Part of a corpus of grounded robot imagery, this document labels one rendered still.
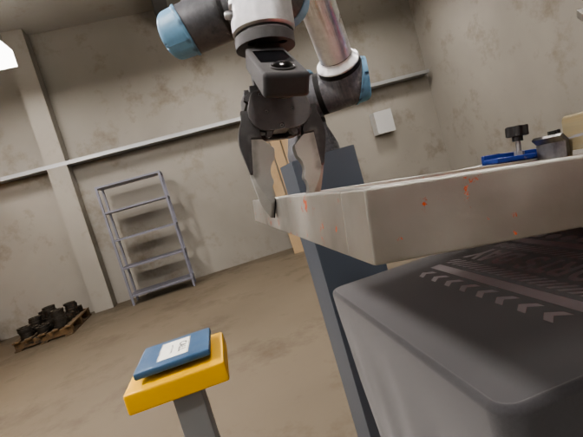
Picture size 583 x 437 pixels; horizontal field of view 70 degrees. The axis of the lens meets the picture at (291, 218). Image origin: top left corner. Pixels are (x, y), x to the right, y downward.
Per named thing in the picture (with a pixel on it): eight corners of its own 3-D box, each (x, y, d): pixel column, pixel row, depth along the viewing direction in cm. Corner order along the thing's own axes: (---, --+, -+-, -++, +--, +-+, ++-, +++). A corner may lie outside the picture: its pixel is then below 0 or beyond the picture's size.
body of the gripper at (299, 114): (301, 141, 56) (288, 50, 55) (317, 129, 48) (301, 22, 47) (245, 148, 55) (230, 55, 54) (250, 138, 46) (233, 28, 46)
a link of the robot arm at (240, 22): (296, -18, 46) (222, -14, 45) (302, 23, 47) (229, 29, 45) (284, 13, 54) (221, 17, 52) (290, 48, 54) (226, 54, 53)
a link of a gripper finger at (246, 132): (277, 177, 50) (278, 103, 49) (278, 176, 48) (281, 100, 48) (237, 175, 49) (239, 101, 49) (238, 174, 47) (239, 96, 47)
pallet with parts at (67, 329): (94, 313, 672) (86, 290, 669) (72, 334, 563) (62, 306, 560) (43, 329, 658) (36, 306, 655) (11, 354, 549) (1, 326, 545)
